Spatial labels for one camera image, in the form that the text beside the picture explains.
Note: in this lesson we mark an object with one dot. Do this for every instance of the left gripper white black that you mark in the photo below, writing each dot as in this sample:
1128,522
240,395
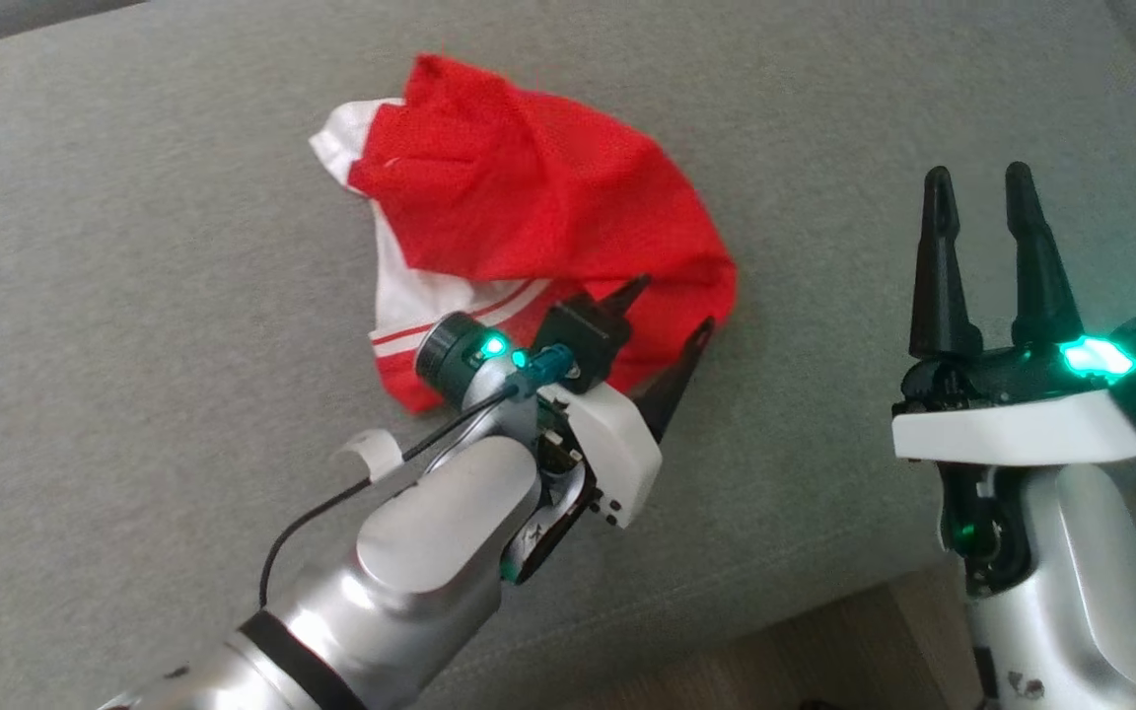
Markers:
617,444

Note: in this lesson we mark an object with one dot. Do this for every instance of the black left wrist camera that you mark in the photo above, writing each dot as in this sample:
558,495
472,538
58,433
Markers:
578,335

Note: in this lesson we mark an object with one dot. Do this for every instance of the red and white shorts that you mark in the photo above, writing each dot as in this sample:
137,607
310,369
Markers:
400,296

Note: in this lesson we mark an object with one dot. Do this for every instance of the large grey sofa seat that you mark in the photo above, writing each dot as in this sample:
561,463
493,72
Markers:
134,296

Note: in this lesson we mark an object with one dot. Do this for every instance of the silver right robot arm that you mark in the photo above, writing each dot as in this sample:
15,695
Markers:
1081,592

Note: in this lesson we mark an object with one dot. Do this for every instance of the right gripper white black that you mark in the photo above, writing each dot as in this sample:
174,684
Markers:
1002,429

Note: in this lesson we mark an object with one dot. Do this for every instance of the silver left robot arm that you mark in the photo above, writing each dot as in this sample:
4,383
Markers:
430,552

